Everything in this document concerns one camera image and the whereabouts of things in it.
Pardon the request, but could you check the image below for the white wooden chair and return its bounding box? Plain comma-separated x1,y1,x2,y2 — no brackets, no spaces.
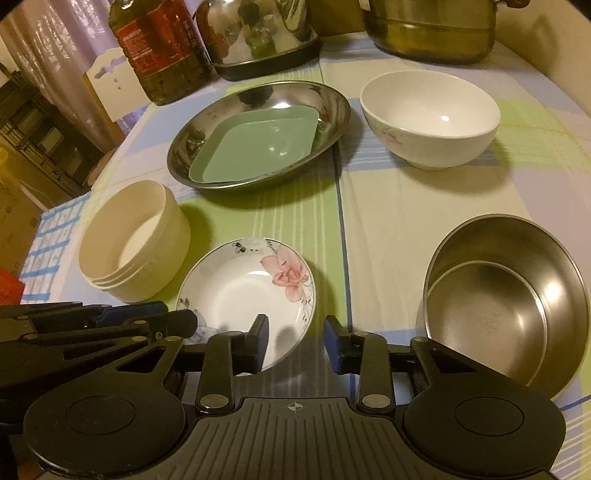
86,47,150,121

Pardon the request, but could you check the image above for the cooking oil bottle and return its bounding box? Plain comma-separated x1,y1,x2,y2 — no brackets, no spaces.
108,0,211,106

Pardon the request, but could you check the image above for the blue white checkered cloth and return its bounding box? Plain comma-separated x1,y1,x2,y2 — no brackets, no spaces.
19,192,91,304

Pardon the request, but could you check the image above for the stainless steel bowl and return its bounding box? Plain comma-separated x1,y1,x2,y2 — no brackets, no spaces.
421,214,590,398

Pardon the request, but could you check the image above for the checkered tablecloth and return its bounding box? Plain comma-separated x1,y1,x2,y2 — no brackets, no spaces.
59,32,591,480

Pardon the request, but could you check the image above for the floral white ceramic saucer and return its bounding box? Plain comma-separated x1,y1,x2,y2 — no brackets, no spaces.
176,238,317,370

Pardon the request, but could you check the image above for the green square plastic plate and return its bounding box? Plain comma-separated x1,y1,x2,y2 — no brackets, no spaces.
188,102,320,183

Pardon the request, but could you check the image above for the black folding rack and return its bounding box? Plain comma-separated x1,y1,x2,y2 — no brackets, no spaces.
1,66,104,197

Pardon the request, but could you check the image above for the stainless steel kettle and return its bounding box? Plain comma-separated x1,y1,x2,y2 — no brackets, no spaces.
193,0,321,81

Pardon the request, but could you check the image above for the stainless steel steamer pot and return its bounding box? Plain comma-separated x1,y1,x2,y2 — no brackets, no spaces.
359,0,532,66

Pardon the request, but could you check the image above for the white ceramic bowl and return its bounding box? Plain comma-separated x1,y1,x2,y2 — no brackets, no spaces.
359,70,501,170

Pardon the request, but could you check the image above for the round stainless steel plate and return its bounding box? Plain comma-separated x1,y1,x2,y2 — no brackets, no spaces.
167,80,352,192

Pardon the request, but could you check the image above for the red box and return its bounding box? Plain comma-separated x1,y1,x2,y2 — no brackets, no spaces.
0,269,25,306

